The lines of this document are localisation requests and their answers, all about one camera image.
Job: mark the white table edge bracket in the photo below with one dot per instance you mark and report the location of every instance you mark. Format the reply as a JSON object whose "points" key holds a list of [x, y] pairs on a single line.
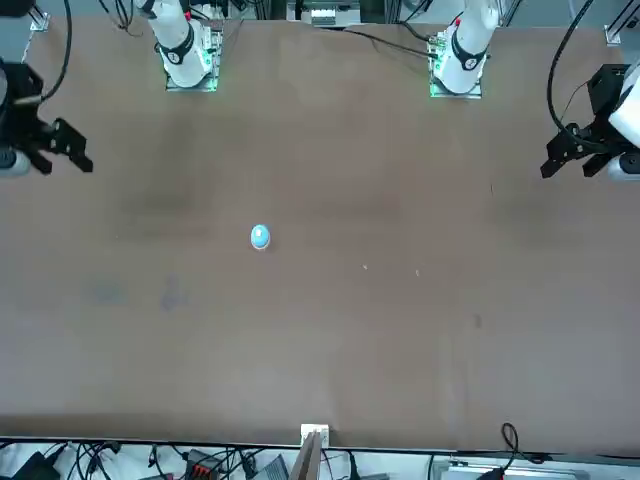
{"points": [[307, 429]]}

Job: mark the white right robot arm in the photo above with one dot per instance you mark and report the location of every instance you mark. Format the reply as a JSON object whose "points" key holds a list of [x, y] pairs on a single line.
{"points": [[177, 45]]}

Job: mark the black and orange device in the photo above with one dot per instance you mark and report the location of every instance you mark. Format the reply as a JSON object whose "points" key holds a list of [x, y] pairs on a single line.
{"points": [[202, 467]]}

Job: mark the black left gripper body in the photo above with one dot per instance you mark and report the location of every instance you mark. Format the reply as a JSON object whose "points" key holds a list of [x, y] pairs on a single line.
{"points": [[606, 92]]}

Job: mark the black power adapter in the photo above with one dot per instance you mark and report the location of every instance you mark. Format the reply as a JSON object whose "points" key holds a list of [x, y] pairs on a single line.
{"points": [[32, 467]]}

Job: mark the camera mounting post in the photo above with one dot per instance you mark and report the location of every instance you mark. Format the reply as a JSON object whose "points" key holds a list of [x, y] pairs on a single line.
{"points": [[306, 460]]}

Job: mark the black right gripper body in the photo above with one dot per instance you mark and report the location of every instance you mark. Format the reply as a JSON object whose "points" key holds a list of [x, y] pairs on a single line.
{"points": [[20, 125]]}

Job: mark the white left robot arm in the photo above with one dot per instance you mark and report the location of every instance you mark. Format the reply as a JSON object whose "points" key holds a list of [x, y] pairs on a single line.
{"points": [[467, 50]]}

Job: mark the aluminium corner bracket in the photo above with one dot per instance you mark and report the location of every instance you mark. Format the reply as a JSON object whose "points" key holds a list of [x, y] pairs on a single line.
{"points": [[40, 22], [614, 34]]}

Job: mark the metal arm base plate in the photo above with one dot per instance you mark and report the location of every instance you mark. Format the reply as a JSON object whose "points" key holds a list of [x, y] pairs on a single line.
{"points": [[175, 88], [450, 95]]}

